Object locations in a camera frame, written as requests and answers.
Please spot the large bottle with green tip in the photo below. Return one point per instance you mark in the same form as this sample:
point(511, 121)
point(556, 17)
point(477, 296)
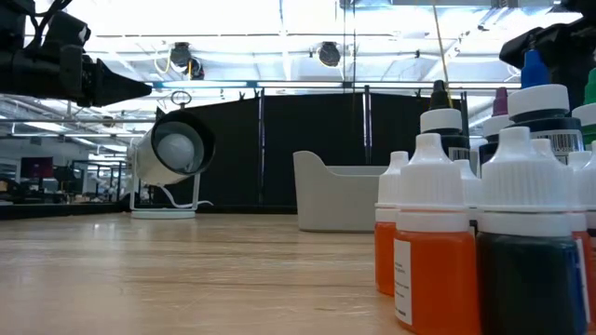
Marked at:
point(587, 114)

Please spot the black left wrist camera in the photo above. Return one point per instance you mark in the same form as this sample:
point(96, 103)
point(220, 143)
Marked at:
point(65, 30)

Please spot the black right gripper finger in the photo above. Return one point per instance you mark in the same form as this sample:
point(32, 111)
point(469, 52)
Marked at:
point(514, 51)

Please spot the white cylindrical spotlight lamp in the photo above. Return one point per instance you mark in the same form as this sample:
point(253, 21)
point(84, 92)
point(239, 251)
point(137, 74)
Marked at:
point(158, 158)

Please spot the small orange dropper bottle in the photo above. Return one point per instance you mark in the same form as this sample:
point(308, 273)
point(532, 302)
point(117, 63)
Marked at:
point(586, 260)
point(437, 279)
point(384, 251)

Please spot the black curtain partition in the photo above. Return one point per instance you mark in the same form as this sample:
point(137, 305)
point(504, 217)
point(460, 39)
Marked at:
point(302, 121)

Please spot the reddish-screen monitor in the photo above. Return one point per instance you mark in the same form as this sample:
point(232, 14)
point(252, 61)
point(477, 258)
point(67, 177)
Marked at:
point(37, 167)

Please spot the large bottle with black tip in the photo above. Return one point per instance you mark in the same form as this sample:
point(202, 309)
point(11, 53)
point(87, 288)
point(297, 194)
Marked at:
point(440, 121)

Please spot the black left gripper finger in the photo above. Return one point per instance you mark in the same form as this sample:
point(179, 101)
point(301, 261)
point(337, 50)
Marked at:
point(116, 86)

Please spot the small white-capped dropper bottle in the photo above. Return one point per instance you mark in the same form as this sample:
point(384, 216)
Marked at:
point(577, 160)
point(545, 149)

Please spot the small dark blue dropper bottle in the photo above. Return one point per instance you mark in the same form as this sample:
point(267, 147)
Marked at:
point(526, 279)

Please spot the large bottle with blue tip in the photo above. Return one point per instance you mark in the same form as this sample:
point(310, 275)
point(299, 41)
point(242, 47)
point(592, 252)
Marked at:
point(537, 100)

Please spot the grey plastic bin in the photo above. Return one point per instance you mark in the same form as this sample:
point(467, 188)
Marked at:
point(326, 200)

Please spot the long ceiling light bar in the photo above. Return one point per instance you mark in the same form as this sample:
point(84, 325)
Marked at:
point(302, 84)

